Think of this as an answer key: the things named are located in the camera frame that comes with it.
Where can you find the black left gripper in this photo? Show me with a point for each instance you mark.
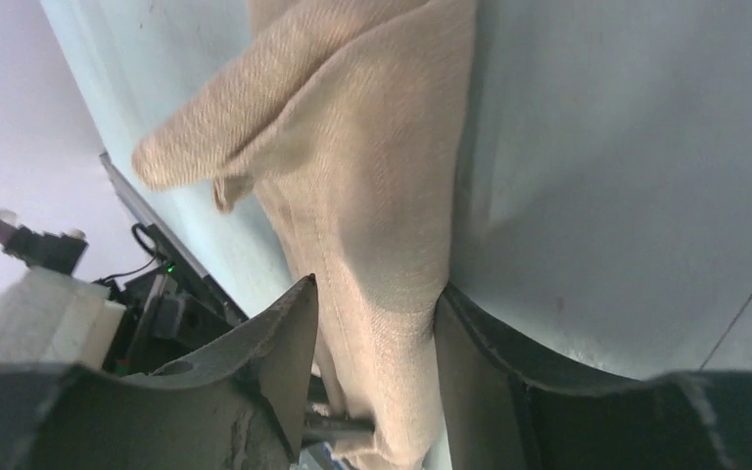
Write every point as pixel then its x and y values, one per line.
pixel 49 318

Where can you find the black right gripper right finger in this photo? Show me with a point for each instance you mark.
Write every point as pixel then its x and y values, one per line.
pixel 512 403

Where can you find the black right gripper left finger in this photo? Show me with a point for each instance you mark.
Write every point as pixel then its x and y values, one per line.
pixel 239 402

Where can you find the beige cloth napkin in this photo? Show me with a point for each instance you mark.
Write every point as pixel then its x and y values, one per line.
pixel 344 118

